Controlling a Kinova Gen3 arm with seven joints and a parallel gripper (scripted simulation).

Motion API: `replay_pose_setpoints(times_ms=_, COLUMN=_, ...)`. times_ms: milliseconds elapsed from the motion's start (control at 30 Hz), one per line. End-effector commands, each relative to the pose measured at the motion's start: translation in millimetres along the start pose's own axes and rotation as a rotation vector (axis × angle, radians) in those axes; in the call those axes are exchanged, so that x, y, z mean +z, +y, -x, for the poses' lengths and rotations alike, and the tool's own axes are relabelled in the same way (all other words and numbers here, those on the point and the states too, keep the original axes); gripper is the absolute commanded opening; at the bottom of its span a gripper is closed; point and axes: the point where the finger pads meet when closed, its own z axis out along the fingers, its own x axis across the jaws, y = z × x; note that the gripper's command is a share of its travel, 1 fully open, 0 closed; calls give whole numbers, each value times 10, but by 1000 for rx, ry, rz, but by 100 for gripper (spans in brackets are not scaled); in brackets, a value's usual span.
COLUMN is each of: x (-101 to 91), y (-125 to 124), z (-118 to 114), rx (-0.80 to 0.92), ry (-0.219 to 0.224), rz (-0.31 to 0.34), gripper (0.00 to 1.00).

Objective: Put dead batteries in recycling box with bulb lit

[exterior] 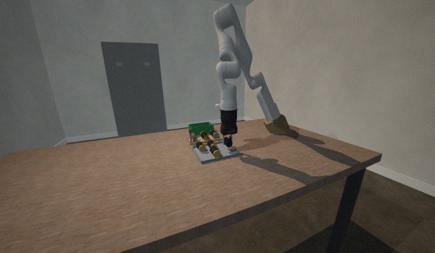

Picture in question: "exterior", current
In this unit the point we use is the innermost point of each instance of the green open-top box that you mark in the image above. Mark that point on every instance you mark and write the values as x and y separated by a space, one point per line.
197 128

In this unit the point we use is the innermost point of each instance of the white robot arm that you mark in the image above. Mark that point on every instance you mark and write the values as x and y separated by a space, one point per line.
225 17

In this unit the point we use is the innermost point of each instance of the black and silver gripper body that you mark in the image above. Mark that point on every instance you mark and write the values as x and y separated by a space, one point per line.
228 109

